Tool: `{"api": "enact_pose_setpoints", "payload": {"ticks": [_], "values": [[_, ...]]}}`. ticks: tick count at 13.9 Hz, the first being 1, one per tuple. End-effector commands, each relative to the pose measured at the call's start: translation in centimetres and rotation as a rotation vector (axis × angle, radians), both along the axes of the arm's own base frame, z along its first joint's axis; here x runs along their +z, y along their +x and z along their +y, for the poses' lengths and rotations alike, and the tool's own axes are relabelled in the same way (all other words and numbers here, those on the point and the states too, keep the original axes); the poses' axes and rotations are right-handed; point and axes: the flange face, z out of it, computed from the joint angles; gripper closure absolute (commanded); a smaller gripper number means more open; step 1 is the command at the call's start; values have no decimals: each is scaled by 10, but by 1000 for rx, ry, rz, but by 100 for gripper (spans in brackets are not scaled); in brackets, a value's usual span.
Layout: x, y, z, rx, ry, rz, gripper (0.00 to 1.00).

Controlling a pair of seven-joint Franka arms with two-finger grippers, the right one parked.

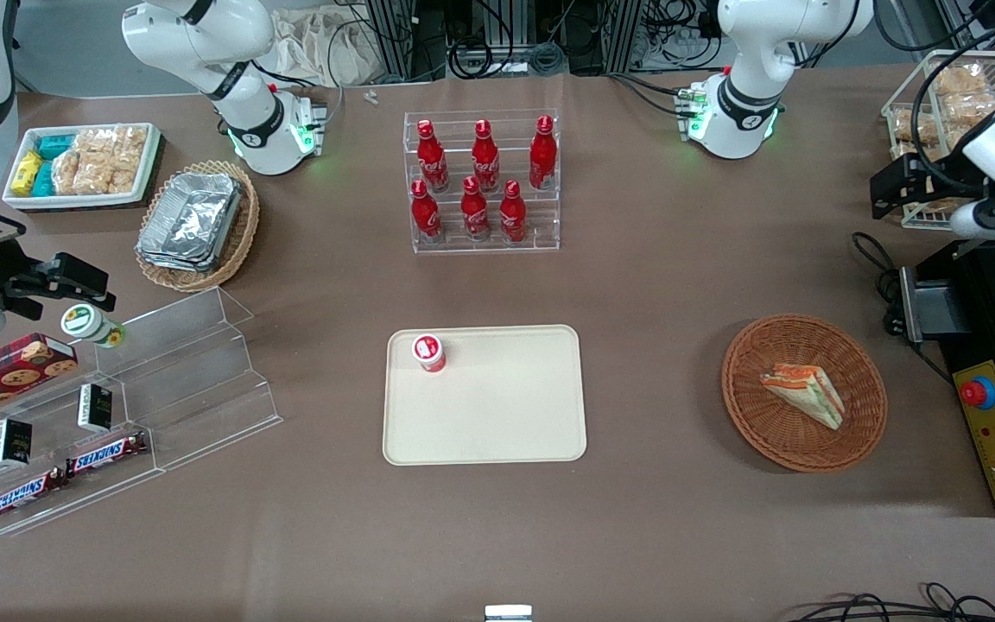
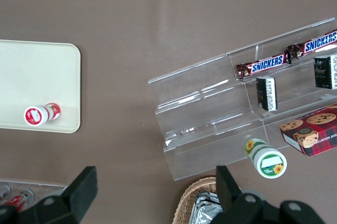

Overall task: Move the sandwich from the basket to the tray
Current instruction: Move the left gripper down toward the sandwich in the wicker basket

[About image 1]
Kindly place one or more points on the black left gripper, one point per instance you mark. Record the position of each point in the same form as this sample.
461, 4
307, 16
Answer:
944, 176

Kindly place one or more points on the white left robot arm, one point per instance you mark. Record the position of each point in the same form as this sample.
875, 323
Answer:
761, 95

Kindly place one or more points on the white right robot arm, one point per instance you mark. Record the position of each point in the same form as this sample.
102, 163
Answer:
204, 39

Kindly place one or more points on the white rectangular snack tray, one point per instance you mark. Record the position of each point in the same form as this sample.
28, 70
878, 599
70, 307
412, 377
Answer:
83, 201

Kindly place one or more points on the light wicker basket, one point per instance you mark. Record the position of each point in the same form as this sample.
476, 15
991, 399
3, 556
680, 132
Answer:
243, 235

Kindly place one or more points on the wrapped triangle sandwich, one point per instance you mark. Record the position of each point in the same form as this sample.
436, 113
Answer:
808, 393

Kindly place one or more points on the brown wicker basket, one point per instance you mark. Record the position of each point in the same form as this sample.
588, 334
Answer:
770, 436

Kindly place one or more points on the beige plastic tray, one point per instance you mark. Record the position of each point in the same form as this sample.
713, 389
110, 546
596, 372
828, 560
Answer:
497, 406

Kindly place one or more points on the green sunflower yogurt cup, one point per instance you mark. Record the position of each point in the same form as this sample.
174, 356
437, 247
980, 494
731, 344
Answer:
87, 324

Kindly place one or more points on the clear bag of pastries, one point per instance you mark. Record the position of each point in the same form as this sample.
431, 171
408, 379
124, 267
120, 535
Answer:
910, 127
960, 79
968, 111

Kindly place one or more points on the red tartan cookie box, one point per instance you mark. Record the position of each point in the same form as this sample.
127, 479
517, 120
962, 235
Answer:
5, 376

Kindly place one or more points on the teal snack packet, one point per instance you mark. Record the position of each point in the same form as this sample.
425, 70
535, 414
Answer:
44, 179
57, 146

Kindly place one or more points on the clear rice cracker bag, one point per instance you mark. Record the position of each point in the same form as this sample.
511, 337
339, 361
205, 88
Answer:
96, 160
67, 173
129, 155

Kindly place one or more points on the yellow snack packet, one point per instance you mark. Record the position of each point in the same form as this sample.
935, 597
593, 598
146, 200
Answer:
27, 173

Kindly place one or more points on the small black white box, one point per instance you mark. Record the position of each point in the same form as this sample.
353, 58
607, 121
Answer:
10, 442
96, 409

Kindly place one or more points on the black yellow control box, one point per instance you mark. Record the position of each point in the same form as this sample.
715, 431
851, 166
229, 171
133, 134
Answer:
981, 302

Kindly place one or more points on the clear acrylic stepped shelf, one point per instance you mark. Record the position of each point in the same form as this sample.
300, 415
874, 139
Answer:
57, 497
204, 380

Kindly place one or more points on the Snickers chocolate bar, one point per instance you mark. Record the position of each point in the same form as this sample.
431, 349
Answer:
109, 453
24, 495

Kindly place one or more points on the red emergency stop button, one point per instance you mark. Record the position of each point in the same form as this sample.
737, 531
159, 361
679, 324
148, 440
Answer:
978, 393

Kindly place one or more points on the white cloth bag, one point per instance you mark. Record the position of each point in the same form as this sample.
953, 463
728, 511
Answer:
325, 47

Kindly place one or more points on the clear acrylic bottle rack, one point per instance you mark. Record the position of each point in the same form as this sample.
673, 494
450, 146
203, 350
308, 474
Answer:
548, 220

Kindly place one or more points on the red cola bottle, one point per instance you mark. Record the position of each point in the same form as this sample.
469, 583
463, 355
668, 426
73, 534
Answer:
485, 160
425, 214
474, 212
543, 155
512, 214
432, 160

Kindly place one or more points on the red yogurt cup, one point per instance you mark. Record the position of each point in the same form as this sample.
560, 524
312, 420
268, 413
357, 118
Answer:
428, 352

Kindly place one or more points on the grey metal bracket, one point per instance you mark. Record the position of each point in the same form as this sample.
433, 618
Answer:
929, 304

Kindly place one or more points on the aluminium profile post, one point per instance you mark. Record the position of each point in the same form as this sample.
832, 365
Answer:
623, 34
389, 39

